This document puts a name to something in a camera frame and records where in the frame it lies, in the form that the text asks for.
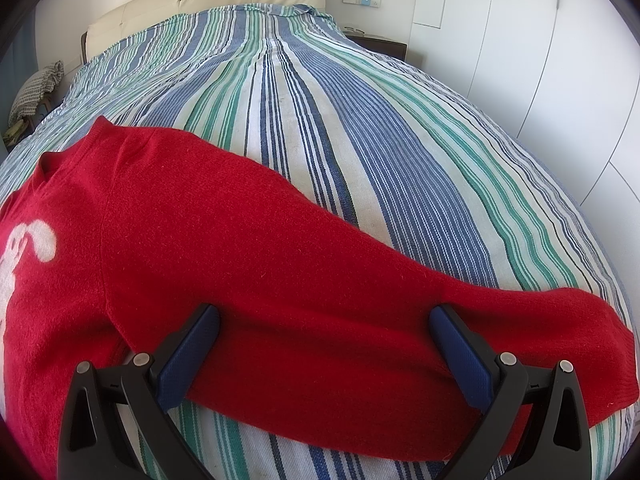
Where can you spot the red sweater with white motif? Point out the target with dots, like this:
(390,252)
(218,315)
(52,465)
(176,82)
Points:
(111,245)

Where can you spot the pile of folded towels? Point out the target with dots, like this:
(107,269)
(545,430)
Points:
(34,90)

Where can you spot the striped blue green bedspread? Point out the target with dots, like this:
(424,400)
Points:
(374,141)

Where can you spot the dark bedside table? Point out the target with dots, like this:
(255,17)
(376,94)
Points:
(381,45)

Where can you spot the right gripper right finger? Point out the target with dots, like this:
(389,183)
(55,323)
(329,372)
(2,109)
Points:
(555,441)

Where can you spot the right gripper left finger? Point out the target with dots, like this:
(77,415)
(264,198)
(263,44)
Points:
(93,440)

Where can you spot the white wardrobe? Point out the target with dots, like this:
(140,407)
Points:
(562,78)

